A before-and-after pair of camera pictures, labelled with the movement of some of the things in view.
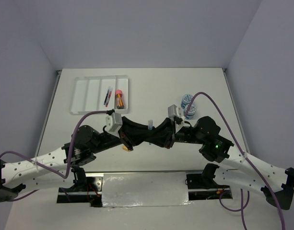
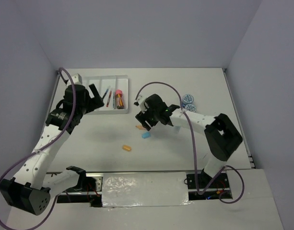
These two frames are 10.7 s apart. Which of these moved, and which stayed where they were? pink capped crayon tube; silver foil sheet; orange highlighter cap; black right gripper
Moved: black right gripper
Stayed: silver foil sheet; pink capped crayon tube; orange highlighter cap
